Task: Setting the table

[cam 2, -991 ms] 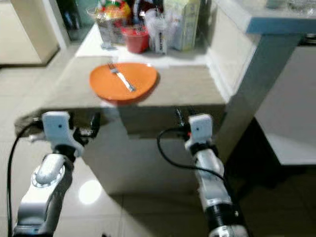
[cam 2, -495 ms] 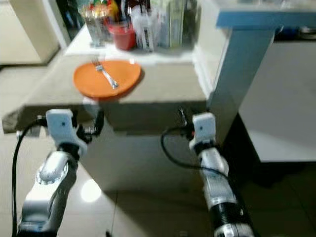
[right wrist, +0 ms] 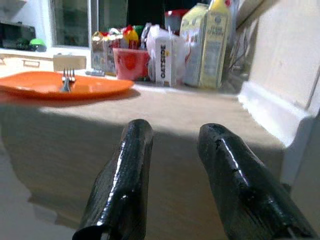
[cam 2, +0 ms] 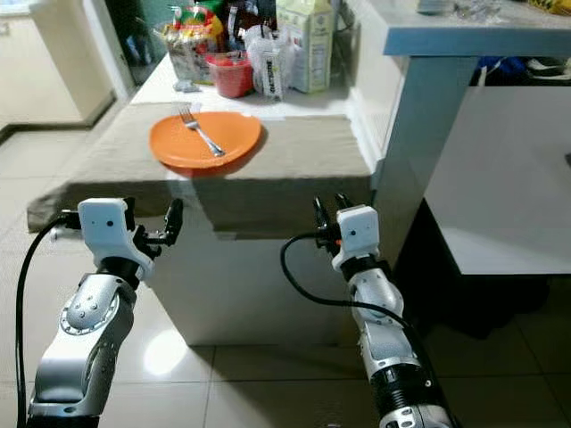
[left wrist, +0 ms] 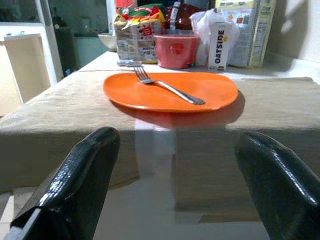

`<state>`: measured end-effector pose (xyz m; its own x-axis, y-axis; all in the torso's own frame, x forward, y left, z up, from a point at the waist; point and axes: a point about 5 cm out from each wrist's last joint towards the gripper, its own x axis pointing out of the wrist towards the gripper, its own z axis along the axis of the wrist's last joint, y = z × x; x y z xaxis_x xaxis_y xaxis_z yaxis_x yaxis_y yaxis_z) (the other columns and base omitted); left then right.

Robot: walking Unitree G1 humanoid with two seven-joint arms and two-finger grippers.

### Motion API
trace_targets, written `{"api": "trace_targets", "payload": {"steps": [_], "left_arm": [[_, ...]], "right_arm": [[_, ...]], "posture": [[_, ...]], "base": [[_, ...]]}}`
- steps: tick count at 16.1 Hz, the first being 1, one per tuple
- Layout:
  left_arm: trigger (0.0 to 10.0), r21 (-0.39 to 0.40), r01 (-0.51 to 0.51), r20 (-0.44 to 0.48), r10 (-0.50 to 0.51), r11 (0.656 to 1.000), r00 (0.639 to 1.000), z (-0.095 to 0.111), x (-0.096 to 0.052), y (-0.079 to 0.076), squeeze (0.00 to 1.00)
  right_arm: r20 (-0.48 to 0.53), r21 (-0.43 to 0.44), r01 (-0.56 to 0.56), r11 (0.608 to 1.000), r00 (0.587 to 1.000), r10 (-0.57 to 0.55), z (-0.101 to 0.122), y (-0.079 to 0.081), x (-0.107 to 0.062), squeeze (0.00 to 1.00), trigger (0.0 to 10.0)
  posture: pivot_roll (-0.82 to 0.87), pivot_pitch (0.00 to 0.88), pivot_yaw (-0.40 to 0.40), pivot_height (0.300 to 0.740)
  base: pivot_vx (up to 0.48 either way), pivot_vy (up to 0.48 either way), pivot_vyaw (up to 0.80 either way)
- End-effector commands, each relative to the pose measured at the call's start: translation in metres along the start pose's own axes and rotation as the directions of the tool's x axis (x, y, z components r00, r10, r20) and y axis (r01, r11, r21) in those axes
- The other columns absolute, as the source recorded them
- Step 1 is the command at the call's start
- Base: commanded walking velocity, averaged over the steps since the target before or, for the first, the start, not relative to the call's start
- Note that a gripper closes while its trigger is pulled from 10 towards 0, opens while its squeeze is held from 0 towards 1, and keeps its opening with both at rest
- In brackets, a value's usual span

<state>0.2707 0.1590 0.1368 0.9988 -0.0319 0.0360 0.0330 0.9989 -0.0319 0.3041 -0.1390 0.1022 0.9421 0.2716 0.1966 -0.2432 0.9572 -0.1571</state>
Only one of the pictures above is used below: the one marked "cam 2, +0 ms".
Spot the white table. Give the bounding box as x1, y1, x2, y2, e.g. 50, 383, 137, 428
129, 53, 380, 349

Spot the beige tablecloth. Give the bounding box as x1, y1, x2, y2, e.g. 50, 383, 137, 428
27, 103, 374, 237

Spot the silver metal fork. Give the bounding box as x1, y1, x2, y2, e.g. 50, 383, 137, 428
178, 108, 226, 158

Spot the orange plate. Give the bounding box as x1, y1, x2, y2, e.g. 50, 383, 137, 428
149, 111, 263, 170

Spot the small white Oatside carton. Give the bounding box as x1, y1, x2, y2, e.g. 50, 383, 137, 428
262, 49, 284, 100

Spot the red plastic container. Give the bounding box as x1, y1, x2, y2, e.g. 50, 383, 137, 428
205, 52, 254, 99

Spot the white cabinet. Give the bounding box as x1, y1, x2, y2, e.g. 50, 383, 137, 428
424, 85, 571, 276

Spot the tall cream milk carton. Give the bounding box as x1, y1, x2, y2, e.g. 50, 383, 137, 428
275, 0, 335, 94

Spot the clear plastic bag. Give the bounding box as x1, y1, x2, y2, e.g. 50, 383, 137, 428
243, 25, 294, 90

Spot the colourful snack bag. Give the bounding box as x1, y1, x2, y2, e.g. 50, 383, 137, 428
162, 4, 226, 86

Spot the beige kitchen cabinet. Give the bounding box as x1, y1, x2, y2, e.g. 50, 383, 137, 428
0, 13, 95, 135

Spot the grey-blue counter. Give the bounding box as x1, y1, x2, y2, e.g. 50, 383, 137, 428
348, 0, 571, 264

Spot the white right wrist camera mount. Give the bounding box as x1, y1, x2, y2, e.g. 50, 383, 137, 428
332, 205, 381, 273

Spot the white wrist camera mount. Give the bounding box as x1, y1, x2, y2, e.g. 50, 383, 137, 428
78, 197, 154, 282
332, 205, 381, 273

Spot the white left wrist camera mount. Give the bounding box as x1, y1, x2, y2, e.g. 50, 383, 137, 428
78, 197, 154, 282

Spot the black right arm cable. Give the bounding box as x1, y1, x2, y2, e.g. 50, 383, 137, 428
279, 234, 438, 375

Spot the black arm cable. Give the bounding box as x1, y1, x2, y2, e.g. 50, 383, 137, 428
279, 234, 438, 375
14, 212, 81, 428

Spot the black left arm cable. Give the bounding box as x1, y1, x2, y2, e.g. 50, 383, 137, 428
14, 212, 81, 428

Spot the white door frame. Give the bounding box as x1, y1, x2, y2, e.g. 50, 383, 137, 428
80, 0, 135, 99

